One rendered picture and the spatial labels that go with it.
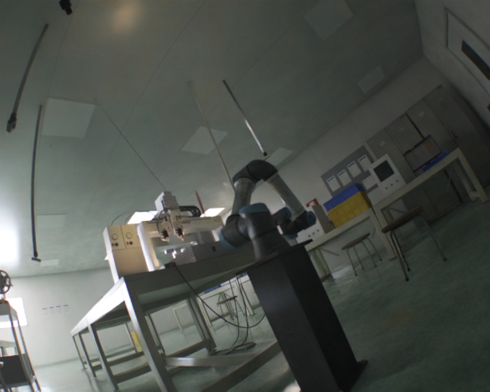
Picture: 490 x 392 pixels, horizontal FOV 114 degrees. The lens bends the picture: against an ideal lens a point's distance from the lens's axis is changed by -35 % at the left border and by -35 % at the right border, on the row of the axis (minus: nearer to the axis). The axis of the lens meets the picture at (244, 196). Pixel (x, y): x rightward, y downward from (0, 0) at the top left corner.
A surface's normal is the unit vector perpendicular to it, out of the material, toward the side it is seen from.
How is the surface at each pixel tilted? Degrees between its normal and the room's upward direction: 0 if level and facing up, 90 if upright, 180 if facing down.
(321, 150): 90
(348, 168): 90
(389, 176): 90
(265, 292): 90
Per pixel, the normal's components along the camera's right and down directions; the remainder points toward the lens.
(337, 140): -0.65, 0.00
